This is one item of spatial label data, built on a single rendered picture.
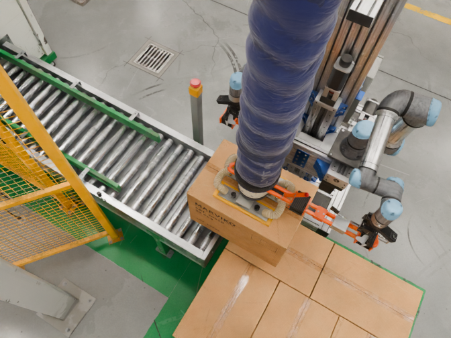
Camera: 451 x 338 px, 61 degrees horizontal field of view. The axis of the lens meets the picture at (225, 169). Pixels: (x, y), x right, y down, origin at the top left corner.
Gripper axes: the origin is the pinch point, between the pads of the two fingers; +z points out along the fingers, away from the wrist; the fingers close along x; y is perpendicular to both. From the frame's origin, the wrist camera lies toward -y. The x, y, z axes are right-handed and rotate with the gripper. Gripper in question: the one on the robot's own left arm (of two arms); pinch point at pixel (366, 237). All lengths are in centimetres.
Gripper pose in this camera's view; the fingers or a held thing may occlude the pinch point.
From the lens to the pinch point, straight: 195.7
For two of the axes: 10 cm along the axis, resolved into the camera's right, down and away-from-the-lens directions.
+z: -0.4, 4.7, 8.8
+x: -5.0, 7.6, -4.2
